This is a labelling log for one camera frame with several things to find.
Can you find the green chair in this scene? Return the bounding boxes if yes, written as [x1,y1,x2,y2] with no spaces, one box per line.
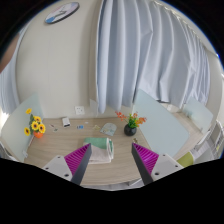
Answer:
[175,151,195,168]

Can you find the pale fan-shaped card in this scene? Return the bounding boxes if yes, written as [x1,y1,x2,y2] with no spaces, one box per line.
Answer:
[100,122,118,137]

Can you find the pale grey curtain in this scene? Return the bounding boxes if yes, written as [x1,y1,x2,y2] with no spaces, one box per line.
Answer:
[0,63,21,114]
[95,0,212,114]

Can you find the round wall clock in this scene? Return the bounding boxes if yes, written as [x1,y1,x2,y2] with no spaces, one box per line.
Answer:
[44,1,81,25]

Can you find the orange flowers in black vase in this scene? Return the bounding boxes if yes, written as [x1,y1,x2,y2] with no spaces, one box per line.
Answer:
[115,110,148,137]

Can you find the sunflowers in orange vase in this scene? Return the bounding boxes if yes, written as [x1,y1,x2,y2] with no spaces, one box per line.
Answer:
[23,107,47,139]

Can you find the small white box device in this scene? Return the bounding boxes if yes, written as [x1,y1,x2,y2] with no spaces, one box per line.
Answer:
[61,117,72,128]

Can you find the white wall socket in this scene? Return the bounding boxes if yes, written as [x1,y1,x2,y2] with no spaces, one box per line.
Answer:
[74,105,86,116]

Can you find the frosted desk divider panel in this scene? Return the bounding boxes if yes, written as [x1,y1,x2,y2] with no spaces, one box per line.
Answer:
[0,93,44,158]
[132,88,190,158]
[182,96,214,134]

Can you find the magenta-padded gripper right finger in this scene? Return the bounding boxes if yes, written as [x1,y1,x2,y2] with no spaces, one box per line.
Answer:
[130,142,184,186]

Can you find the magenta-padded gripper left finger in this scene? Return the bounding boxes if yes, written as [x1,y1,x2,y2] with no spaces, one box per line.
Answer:
[42,142,93,186]

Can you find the beige towel with green trim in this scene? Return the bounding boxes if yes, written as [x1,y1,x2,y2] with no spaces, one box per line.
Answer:
[82,136,115,165]

